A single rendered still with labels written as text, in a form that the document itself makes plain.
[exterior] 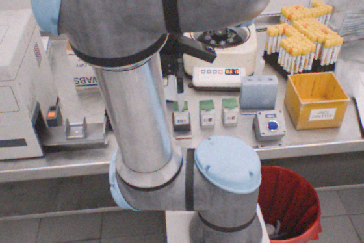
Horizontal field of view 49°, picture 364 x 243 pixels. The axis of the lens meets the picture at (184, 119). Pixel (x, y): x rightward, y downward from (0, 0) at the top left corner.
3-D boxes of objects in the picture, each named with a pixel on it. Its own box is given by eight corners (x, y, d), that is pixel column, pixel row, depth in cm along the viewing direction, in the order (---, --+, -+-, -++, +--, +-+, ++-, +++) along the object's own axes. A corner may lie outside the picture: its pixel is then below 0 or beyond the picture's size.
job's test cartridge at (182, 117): (175, 130, 111) (173, 113, 107) (174, 119, 115) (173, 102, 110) (189, 129, 111) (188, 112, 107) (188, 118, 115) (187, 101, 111)
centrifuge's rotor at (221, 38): (195, 62, 130) (195, 42, 125) (197, 38, 141) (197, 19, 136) (243, 62, 129) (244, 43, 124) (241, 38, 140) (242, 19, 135)
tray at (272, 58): (312, 75, 131) (314, 69, 130) (288, 82, 129) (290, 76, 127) (283, 50, 144) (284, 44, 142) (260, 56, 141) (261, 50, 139)
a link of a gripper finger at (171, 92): (161, 113, 100) (158, 76, 99) (184, 111, 100) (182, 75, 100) (161, 114, 97) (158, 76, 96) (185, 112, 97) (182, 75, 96)
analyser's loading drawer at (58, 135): (30, 150, 106) (24, 136, 102) (34, 133, 111) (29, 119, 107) (106, 143, 107) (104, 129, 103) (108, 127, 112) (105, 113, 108)
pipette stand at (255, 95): (241, 114, 117) (243, 87, 111) (238, 99, 123) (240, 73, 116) (275, 114, 117) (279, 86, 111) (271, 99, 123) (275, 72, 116)
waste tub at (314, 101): (295, 131, 111) (301, 103, 105) (282, 101, 122) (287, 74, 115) (342, 127, 112) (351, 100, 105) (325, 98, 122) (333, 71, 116)
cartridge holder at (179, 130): (172, 139, 110) (172, 129, 108) (171, 117, 117) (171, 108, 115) (192, 138, 110) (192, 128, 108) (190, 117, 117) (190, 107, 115)
